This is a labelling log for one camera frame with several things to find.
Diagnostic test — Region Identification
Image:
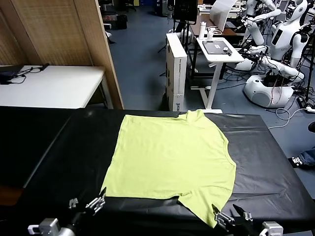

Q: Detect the white rounded robot base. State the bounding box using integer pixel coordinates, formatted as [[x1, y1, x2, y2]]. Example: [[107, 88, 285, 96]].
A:
[[233, 58, 258, 71]]

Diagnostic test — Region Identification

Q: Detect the black cable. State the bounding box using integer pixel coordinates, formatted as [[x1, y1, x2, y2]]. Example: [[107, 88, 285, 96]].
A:
[[8, 64, 44, 84]]

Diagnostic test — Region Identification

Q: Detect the lime green t-shirt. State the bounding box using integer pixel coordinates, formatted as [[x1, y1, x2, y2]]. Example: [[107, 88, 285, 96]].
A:
[[100, 109, 237, 229]]

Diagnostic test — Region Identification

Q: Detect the wooden partition screen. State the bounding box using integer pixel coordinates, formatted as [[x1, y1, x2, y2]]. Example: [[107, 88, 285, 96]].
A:
[[0, 0, 125, 110]]

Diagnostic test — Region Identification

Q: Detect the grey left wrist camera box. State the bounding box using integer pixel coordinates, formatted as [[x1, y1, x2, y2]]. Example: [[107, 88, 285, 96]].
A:
[[27, 217, 60, 236]]

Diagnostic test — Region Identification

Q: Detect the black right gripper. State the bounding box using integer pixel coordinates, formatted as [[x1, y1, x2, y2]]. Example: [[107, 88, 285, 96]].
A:
[[212, 204, 262, 236]]

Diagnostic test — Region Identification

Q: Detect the grey laptop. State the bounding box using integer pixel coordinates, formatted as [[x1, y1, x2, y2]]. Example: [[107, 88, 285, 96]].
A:
[[202, 40, 233, 55]]

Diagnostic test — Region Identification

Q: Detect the blue jeans leg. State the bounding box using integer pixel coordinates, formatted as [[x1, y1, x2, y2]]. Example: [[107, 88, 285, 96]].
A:
[[299, 147, 315, 168]]

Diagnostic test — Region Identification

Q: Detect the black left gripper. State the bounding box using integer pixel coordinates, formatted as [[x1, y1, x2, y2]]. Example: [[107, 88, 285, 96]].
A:
[[65, 186, 107, 231]]

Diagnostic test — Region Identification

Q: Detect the white humanoid robot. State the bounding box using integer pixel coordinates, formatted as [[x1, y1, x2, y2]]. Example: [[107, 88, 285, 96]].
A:
[[242, 0, 312, 109], [242, 0, 283, 47]]

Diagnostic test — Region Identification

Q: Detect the tall white bottle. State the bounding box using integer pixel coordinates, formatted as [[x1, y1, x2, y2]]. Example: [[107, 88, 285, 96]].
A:
[[198, 21, 207, 40]]

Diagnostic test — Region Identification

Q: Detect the white table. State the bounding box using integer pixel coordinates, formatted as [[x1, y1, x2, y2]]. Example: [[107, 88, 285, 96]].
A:
[[0, 64, 114, 109]]

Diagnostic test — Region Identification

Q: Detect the black monitor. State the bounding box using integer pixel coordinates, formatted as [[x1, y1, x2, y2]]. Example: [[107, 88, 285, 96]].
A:
[[172, 0, 199, 34]]

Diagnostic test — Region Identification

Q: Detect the black storage bin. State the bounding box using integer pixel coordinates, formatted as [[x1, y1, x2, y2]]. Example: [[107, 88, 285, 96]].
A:
[[115, 14, 128, 30]]

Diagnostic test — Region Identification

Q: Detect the white height-adjustable desk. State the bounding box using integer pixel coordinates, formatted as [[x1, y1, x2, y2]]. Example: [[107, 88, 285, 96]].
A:
[[189, 36, 245, 114]]

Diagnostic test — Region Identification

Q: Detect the tall white cardboard box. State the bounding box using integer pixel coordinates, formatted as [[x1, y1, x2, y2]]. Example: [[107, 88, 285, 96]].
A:
[[165, 32, 188, 113]]

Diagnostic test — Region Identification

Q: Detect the black tripod stand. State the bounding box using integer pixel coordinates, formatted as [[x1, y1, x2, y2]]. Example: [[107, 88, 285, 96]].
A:
[[304, 40, 315, 101], [157, 36, 173, 54]]

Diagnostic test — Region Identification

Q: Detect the white floor cable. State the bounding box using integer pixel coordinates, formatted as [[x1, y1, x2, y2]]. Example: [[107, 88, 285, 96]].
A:
[[267, 106, 311, 130]]

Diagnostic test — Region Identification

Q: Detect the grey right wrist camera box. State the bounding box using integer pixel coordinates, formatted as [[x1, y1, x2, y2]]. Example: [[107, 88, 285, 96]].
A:
[[261, 221, 284, 236]]

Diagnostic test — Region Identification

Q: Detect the white curved panel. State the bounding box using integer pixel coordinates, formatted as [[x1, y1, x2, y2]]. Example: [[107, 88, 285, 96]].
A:
[[209, 0, 238, 32]]

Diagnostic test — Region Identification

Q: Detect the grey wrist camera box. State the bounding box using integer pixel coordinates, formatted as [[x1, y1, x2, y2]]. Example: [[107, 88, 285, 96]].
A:
[[261, 221, 284, 236], [27, 217, 60, 236]]

